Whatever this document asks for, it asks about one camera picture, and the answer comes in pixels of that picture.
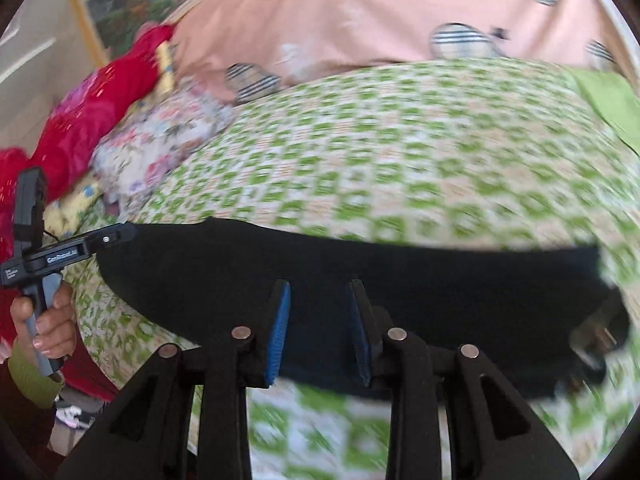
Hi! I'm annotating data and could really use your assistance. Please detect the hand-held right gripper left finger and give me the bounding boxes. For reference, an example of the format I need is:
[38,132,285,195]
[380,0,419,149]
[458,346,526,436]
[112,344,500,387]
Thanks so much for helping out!
[69,280,292,480]

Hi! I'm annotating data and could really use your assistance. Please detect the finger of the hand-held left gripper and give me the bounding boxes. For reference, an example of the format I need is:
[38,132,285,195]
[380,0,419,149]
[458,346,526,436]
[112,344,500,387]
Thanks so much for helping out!
[84,223,138,257]

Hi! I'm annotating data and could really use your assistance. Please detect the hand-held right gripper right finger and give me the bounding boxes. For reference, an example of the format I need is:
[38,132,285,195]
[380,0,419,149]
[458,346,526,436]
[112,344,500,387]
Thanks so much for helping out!
[348,279,581,480]

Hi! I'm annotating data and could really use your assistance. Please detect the black pants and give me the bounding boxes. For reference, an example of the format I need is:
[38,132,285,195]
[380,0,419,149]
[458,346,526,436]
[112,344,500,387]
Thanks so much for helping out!
[95,217,632,401]

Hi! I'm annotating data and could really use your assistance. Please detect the person's left forearm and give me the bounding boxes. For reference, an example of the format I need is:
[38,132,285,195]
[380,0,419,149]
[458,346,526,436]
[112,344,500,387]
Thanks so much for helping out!
[0,338,66,461]

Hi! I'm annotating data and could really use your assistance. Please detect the person's left hand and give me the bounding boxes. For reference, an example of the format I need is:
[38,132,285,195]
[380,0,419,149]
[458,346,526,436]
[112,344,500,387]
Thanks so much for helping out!
[10,283,77,364]

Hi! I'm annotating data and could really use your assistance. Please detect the floral pillow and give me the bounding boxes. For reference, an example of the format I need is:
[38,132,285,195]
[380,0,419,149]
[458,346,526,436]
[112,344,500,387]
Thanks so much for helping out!
[92,78,238,204]

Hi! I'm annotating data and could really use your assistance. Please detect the red cloth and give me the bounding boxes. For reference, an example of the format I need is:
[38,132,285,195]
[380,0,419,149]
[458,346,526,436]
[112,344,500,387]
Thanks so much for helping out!
[0,23,176,261]

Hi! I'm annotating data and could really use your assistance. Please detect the green patterned bedsheet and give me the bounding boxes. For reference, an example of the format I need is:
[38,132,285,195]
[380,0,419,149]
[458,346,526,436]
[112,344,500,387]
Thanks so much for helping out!
[48,58,640,480]

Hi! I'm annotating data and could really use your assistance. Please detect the pink printed blanket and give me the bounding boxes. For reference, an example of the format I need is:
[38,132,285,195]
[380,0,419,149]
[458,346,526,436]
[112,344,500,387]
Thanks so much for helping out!
[170,0,632,107]

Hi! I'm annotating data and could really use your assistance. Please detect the light green cloth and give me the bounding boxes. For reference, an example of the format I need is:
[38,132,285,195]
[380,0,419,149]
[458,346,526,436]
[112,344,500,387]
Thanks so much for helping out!
[570,67,640,156]

